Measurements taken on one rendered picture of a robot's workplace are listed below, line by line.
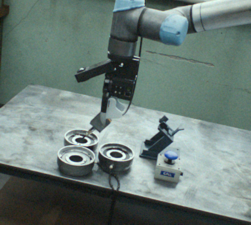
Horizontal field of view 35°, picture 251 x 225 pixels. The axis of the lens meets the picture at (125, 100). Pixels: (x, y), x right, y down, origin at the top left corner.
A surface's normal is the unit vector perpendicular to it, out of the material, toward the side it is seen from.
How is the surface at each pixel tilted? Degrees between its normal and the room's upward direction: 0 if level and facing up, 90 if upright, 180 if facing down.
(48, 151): 0
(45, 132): 0
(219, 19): 109
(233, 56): 90
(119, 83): 90
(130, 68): 90
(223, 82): 90
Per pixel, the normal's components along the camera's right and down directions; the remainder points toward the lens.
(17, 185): 0.17, -0.91
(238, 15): -0.33, 0.59
